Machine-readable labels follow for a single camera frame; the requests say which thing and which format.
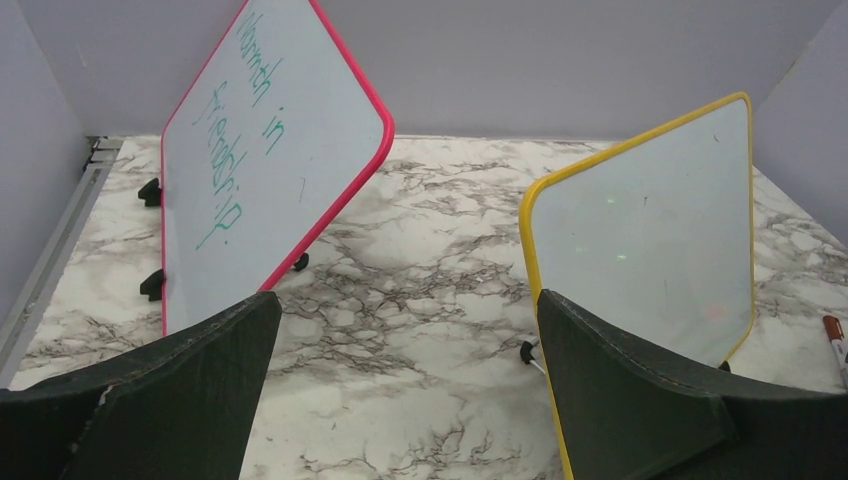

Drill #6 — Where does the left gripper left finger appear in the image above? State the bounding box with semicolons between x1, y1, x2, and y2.
1;292;281;479

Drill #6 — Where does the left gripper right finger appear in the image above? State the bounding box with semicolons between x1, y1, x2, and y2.
537;290;847;479

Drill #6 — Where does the yellow framed whiteboard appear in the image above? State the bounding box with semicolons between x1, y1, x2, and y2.
519;92;755;479

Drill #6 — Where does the white dry erase marker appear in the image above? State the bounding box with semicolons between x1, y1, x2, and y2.
822;315;848;386

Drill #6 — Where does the pink framed whiteboard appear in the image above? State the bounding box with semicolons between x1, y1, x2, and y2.
160;1;395;335

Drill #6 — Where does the aluminium side rail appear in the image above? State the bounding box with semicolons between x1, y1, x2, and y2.
1;137;124;389

